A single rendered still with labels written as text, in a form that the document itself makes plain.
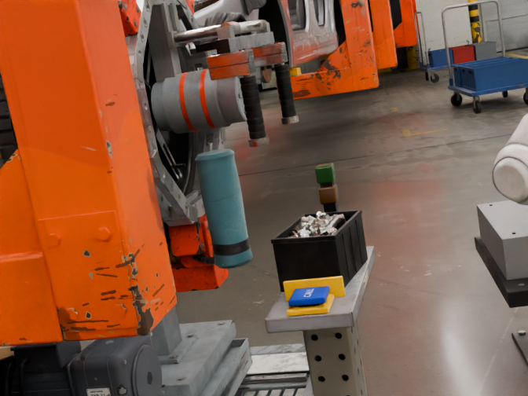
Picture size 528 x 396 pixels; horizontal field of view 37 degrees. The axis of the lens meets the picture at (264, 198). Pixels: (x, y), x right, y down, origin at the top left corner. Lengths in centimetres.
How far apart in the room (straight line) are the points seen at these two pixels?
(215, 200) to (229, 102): 23
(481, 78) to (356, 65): 208
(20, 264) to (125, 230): 20
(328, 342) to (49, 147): 71
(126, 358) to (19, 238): 38
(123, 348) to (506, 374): 105
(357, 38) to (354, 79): 27
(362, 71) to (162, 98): 362
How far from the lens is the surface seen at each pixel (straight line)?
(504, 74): 730
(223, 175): 174
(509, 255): 200
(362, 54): 539
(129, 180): 133
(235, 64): 166
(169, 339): 205
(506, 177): 189
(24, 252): 142
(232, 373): 210
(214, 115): 182
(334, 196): 183
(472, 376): 224
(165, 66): 189
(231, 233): 177
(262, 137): 168
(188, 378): 192
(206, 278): 194
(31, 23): 131
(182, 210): 179
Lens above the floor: 97
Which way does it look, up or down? 11 degrees down
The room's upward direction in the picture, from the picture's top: 10 degrees counter-clockwise
